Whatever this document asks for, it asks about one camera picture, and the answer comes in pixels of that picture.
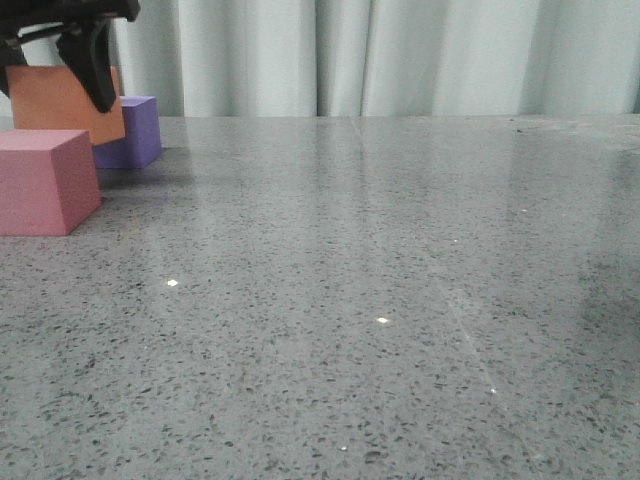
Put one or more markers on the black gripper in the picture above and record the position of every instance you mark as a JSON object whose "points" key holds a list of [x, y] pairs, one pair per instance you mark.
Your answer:
{"points": [[84, 47]]}

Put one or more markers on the orange foam cube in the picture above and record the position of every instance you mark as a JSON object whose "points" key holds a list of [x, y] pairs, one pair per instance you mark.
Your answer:
{"points": [[52, 98]]}

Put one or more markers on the pink foam cube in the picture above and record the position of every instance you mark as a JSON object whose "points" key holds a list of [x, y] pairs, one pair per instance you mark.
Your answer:
{"points": [[49, 183]]}

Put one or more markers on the purple foam cube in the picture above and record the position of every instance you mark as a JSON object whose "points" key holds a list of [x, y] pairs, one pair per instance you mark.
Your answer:
{"points": [[141, 144]]}

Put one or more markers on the pale green curtain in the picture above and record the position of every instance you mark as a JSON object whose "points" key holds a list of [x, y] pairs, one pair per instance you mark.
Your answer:
{"points": [[381, 58]]}

